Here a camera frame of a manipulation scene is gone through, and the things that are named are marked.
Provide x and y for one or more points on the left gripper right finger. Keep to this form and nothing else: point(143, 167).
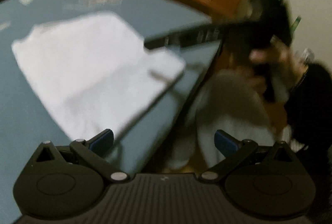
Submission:
point(247, 160)

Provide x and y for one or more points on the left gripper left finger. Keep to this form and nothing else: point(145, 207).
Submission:
point(80, 161)

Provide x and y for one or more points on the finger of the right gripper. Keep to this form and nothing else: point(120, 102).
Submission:
point(185, 38)

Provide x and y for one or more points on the white long-sleeve shirt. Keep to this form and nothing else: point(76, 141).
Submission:
point(93, 73)

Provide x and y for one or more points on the person's right hand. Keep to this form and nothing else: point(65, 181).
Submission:
point(260, 67)

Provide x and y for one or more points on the person's white clothing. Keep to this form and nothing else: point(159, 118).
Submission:
point(225, 102)

